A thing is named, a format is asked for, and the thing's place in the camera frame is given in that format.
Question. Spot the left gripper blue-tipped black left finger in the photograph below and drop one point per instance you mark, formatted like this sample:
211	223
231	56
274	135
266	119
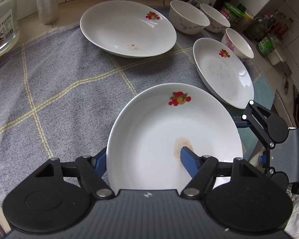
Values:
89	171

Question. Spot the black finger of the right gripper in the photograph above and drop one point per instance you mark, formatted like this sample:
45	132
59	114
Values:
268	127

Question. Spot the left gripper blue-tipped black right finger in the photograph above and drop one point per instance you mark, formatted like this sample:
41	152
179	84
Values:
204	172

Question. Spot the white plate with stain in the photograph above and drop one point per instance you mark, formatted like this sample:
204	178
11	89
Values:
143	150

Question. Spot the white fruit-print plate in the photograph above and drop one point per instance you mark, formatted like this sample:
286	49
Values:
223	73
128	29

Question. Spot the white pink-floral bowl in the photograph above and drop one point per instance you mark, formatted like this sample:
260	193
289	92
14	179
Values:
236	43

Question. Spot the large white floral bowl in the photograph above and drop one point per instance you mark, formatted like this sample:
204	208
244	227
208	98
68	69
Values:
186	18

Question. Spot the metal spatula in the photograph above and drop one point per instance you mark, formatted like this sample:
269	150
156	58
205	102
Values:
287	72

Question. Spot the grey checked towel mat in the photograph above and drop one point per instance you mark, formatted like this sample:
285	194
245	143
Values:
60	96

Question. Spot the green label pickle jar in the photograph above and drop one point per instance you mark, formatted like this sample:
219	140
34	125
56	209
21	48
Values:
269	44

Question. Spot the green-lid sauce jar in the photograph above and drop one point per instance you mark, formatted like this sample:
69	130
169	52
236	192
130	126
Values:
232	14

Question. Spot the clear glass jar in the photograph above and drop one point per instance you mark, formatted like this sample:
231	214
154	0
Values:
1	24

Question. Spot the cling film roll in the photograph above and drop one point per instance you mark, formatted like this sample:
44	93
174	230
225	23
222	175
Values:
47	11

